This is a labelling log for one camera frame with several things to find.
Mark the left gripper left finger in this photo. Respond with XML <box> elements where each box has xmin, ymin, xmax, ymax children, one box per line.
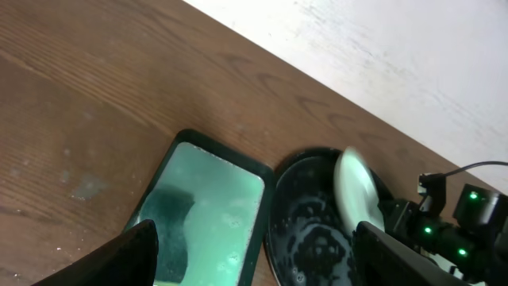
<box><xmin>34</xmin><ymin>219</ymin><xmax>159</xmax><ymax>286</ymax></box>

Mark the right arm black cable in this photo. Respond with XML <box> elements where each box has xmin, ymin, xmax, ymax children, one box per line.
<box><xmin>443</xmin><ymin>160</ymin><xmax>508</xmax><ymax>178</ymax></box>

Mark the mint green plate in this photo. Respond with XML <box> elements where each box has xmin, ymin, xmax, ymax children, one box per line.
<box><xmin>333</xmin><ymin>147</ymin><xmax>385</xmax><ymax>235</ymax></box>

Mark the rectangular green soapy tray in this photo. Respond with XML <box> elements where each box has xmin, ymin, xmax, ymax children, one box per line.
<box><xmin>126</xmin><ymin>129</ymin><xmax>275</xmax><ymax>286</ymax></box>

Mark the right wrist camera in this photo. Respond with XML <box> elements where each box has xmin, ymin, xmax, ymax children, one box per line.
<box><xmin>418</xmin><ymin>173</ymin><xmax>446</xmax><ymax>218</ymax></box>

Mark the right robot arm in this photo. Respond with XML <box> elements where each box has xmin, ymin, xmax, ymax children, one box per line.
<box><xmin>378</xmin><ymin>180</ymin><xmax>507</xmax><ymax>285</ymax></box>

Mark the dark green scrub sponge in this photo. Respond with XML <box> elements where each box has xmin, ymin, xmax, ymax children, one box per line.
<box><xmin>139</xmin><ymin>188</ymin><xmax>194</xmax><ymax>285</ymax></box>

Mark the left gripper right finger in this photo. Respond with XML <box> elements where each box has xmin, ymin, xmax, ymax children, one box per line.
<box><xmin>352</xmin><ymin>222</ymin><xmax>467</xmax><ymax>286</ymax></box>

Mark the round black tray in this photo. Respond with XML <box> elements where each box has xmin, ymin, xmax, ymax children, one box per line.
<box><xmin>265</xmin><ymin>147</ymin><xmax>393</xmax><ymax>285</ymax></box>

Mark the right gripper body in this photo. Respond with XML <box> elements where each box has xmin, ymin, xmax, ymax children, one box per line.
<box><xmin>378</xmin><ymin>199</ymin><xmax>424</xmax><ymax>246</ymax></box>

